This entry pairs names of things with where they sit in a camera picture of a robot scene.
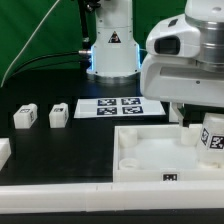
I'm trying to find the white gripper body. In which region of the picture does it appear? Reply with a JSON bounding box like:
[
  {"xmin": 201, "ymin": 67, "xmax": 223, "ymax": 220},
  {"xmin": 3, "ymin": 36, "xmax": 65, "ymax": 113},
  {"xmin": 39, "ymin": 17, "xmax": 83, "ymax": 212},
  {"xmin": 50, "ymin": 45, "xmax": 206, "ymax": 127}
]
[{"xmin": 140, "ymin": 14, "xmax": 224, "ymax": 107}]

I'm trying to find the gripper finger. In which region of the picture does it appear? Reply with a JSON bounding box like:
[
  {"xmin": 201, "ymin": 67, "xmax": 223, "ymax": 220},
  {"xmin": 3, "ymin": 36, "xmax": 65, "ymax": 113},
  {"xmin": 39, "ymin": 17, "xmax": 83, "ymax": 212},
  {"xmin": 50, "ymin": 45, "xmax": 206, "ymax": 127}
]
[{"xmin": 171, "ymin": 103, "xmax": 184, "ymax": 126}]

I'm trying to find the white square tabletop tray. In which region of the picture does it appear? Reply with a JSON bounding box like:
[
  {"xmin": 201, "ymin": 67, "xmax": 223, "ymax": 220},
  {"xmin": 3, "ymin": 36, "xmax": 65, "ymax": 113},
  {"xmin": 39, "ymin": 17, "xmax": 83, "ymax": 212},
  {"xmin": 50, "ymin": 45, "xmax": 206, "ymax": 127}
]
[{"xmin": 113, "ymin": 124, "xmax": 224, "ymax": 182}]

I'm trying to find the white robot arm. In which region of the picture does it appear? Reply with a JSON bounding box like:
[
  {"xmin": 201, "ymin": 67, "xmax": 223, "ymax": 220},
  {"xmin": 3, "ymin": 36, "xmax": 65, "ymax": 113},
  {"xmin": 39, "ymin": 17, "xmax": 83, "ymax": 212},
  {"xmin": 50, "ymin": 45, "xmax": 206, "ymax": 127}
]
[{"xmin": 87, "ymin": 0, "xmax": 224, "ymax": 110}]

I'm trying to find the marker sheet with tags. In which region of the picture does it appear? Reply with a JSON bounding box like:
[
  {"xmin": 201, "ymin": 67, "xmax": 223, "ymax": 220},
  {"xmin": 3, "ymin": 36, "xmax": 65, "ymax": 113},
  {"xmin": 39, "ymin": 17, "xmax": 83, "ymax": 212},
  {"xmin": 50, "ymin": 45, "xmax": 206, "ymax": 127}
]
[{"xmin": 74, "ymin": 97, "xmax": 165, "ymax": 118}]

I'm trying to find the white front fence bar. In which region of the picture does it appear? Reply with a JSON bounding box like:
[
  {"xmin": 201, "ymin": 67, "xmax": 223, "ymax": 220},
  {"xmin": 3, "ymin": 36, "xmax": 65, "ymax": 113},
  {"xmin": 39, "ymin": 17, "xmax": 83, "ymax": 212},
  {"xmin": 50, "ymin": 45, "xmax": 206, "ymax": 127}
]
[{"xmin": 0, "ymin": 181, "xmax": 224, "ymax": 214}]

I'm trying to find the green backdrop cloth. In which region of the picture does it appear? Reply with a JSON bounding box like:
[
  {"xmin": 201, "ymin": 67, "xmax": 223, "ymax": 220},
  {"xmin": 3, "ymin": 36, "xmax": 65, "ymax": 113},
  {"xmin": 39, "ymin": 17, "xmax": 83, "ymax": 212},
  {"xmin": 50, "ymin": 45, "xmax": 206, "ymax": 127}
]
[{"xmin": 0, "ymin": 0, "xmax": 224, "ymax": 88}]

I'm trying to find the white left fence block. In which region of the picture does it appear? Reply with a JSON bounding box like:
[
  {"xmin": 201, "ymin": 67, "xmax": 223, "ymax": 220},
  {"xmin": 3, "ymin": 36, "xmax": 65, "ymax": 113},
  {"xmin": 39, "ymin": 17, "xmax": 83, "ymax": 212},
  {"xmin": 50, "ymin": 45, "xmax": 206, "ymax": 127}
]
[{"xmin": 0, "ymin": 138, "xmax": 11, "ymax": 171}]

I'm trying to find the black cable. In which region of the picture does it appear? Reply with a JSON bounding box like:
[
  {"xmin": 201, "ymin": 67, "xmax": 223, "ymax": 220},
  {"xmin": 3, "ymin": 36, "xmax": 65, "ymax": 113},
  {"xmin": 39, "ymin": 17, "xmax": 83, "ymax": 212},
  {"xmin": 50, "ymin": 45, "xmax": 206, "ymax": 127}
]
[{"xmin": 13, "ymin": 0, "xmax": 93, "ymax": 76}]

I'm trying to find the white cable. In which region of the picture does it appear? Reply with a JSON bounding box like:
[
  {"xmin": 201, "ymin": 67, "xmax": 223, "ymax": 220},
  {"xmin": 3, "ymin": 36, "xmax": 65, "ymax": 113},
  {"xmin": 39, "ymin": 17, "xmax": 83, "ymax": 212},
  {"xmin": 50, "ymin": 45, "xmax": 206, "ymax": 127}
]
[{"xmin": 0, "ymin": 0, "xmax": 63, "ymax": 88}]

